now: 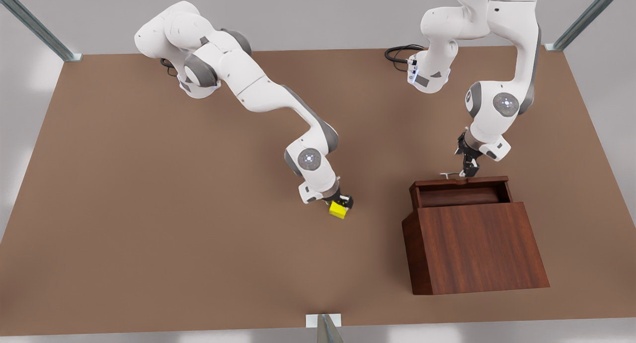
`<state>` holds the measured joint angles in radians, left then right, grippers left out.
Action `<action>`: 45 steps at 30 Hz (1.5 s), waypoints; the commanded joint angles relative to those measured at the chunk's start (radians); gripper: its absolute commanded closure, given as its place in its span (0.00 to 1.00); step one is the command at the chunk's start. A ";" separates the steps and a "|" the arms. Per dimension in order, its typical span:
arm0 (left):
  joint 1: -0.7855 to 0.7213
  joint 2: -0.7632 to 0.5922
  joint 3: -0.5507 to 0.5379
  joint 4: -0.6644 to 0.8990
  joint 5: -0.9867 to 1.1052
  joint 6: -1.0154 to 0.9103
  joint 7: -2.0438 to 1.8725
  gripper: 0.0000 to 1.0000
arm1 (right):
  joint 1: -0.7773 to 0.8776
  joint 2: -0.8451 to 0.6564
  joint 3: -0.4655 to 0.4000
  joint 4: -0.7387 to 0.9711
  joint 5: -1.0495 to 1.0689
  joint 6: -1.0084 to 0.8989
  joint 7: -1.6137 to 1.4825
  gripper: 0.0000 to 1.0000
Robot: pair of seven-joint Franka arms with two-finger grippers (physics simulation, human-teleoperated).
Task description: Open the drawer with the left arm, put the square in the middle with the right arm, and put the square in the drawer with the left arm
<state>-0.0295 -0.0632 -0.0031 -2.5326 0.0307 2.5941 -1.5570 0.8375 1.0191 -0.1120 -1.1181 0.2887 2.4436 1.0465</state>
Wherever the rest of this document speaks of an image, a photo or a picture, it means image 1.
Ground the wooden drawer with metal handle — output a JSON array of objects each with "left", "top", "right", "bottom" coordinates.
[{"left": 409, "top": 171, "right": 513, "bottom": 210}]

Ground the dark wooden cabinet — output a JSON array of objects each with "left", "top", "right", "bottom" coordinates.
[{"left": 401, "top": 202, "right": 551, "bottom": 296}]

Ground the silver frame post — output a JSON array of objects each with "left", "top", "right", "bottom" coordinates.
[
  {"left": 0, "top": 0, "right": 83, "bottom": 63},
  {"left": 545, "top": 0, "right": 630, "bottom": 52},
  {"left": 305, "top": 313, "right": 343, "bottom": 343}
]

